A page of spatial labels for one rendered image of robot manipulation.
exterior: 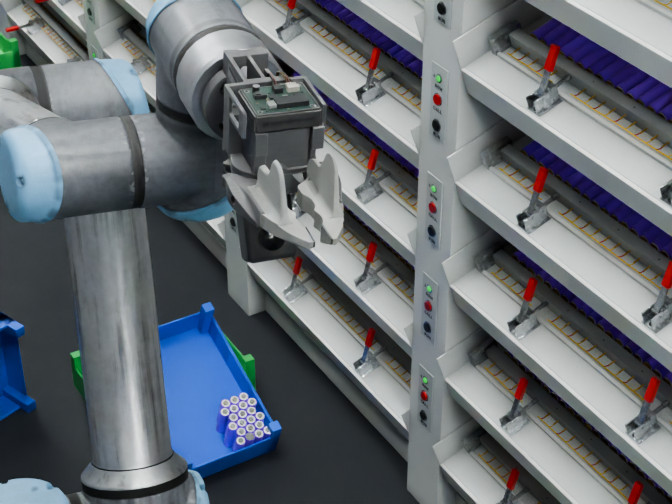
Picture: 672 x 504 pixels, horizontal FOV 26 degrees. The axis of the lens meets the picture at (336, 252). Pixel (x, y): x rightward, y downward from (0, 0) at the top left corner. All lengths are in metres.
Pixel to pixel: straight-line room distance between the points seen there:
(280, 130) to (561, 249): 0.91
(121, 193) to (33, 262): 1.91
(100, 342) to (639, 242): 0.73
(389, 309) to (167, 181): 1.18
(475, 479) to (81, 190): 1.26
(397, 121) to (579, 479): 0.62
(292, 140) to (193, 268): 2.04
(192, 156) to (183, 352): 1.45
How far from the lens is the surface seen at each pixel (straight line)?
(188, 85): 1.27
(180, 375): 2.79
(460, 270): 2.27
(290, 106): 1.17
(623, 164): 1.87
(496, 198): 2.13
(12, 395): 2.89
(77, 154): 1.37
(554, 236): 2.05
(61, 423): 2.84
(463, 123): 2.13
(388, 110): 2.34
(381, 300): 2.54
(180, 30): 1.33
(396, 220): 2.41
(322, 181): 1.16
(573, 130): 1.93
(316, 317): 2.81
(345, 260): 2.64
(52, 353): 3.01
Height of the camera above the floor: 1.83
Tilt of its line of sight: 34 degrees down
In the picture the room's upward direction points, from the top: straight up
